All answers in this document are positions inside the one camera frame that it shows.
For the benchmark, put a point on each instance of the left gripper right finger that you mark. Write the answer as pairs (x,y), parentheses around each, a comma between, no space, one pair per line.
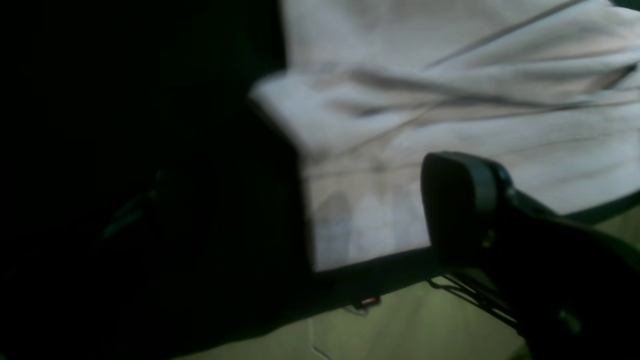
(570,290)

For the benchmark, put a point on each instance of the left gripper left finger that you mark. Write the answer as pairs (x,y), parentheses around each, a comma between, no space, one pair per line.
(198,257)

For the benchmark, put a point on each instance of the pink T-shirt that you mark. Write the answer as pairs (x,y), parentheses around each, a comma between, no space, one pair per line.
(548,88)

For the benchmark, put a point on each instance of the black table cloth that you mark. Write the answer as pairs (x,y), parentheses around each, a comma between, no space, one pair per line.
(106,93)

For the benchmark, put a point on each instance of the black power strip red light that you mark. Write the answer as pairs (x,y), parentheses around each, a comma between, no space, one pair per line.
(364,306)

